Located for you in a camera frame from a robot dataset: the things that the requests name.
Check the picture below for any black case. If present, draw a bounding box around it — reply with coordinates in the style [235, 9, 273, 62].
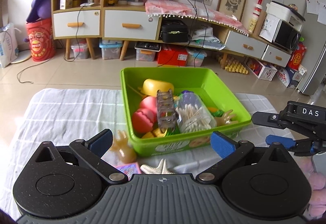
[160, 19, 189, 43]

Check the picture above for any white printer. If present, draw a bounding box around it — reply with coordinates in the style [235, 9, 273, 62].
[266, 1, 306, 32]

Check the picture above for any clear storage box pink lid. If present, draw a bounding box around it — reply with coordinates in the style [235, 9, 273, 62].
[71, 43, 89, 59]

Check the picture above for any clear toy ladder block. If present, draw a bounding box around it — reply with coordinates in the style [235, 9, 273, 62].
[156, 89, 177, 132]

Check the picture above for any pink checked cloth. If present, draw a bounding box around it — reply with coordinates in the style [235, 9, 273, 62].
[145, 0, 249, 37]

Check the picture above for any toy corn cob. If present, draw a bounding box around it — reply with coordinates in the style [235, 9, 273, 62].
[141, 127, 180, 139]

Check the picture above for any purple plush toy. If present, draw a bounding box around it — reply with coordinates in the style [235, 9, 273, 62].
[26, 0, 51, 23]

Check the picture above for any white starfish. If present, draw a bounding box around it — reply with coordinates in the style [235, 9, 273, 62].
[140, 159, 174, 175]

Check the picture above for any white shopping bag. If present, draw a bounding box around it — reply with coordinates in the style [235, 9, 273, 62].
[0, 23, 19, 69]

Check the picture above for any grey checked cloth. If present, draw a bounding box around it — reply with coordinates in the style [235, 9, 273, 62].
[1, 89, 294, 220]

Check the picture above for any pink card pack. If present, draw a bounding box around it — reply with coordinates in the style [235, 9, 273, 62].
[116, 162, 142, 180]

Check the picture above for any black microwave oven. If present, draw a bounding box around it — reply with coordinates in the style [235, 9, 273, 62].
[259, 14, 301, 51]

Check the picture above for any clear storage box blue lid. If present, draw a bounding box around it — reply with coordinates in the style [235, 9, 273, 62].
[99, 39, 123, 60]

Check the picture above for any tan rubber hand toy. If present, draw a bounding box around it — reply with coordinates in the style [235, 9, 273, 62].
[109, 130, 137, 164]
[214, 109, 239, 127]

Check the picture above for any red round bucket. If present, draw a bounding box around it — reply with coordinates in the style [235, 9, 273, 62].
[26, 18, 56, 62]

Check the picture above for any pink toy pig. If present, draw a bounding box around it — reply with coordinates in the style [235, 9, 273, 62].
[131, 96, 157, 134]

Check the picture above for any red cardboard box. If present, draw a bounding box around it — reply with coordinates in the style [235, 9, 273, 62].
[157, 44, 188, 66]

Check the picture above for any clear cotton swab jar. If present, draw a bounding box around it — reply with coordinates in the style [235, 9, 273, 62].
[175, 92, 217, 133]

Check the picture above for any green plastic bin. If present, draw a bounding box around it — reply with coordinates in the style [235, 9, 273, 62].
[120, 68, 251, 157]

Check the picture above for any wooden cabinet with white drawers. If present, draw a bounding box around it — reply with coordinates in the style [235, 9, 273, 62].
[51, 0, 291, 67]

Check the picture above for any orange yellow toy cup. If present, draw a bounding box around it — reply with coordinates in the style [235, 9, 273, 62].
[138, 79, 174, 97]

